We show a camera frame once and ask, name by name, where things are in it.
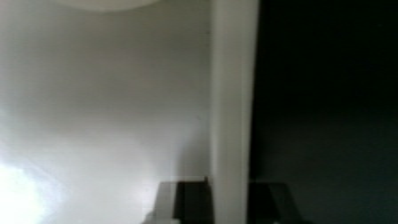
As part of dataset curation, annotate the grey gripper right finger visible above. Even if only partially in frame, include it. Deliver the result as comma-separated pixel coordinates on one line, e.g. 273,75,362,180
248,182,312,224

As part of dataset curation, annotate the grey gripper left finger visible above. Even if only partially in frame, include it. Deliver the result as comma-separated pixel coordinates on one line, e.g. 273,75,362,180
140,177,213,224

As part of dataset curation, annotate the white square table top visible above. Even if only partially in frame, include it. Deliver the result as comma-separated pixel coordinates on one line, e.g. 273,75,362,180
0,0,259,224

